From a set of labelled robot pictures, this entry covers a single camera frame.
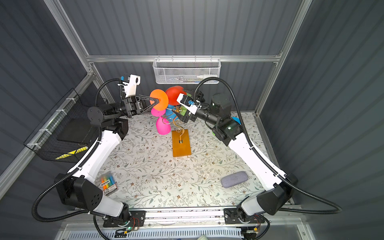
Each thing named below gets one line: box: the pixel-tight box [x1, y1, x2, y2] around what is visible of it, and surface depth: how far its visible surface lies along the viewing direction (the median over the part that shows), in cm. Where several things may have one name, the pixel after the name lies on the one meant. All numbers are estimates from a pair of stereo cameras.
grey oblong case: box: [221, 171, 248, 189], surface depth 85 cm
